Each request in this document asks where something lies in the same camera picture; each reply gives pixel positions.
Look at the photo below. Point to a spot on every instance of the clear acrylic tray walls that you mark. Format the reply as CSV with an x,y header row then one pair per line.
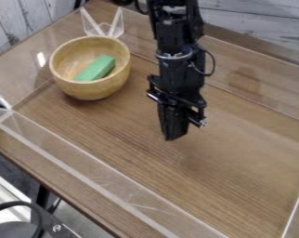
x,y
222,183

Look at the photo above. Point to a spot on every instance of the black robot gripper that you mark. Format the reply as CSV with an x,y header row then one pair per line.
x,y
175,89

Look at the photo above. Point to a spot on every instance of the black table leg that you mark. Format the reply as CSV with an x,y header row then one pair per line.
x,y
43,196

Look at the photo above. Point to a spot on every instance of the dark metal floor bracket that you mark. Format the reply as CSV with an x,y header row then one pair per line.
x,y
50,226

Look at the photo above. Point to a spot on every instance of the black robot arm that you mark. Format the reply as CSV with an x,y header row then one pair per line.
x,y
177,24

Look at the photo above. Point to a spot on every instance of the brown wooden bowl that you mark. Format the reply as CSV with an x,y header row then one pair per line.
x,y
75,55

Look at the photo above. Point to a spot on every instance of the green rectangular block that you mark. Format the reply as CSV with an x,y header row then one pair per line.
x,y
98,69

